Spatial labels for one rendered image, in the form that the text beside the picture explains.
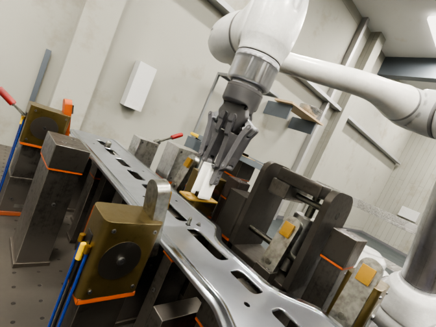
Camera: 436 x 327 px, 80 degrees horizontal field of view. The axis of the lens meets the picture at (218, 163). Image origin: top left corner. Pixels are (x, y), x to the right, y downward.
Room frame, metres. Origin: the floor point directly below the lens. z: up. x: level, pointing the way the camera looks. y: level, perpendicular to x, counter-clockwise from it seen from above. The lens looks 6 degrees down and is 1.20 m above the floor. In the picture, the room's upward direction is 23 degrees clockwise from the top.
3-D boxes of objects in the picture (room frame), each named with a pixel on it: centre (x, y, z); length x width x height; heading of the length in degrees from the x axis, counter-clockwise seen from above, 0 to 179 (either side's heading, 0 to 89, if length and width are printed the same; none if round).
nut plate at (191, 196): (0.52, 0.01, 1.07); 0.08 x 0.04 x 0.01; 135
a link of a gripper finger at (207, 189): (0.52, 0.00, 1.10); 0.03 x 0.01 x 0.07; 135
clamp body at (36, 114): (0.80, 0.57, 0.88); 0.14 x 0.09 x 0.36; 135
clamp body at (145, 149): (1.07, 0.30, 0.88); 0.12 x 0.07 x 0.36; 135
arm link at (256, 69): (0.52, 0.01, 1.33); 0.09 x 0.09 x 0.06
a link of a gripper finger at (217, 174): (0.50, -0.01, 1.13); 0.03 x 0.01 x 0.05; 45
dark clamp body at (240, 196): (0.70, -0.12, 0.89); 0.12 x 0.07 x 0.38; 135
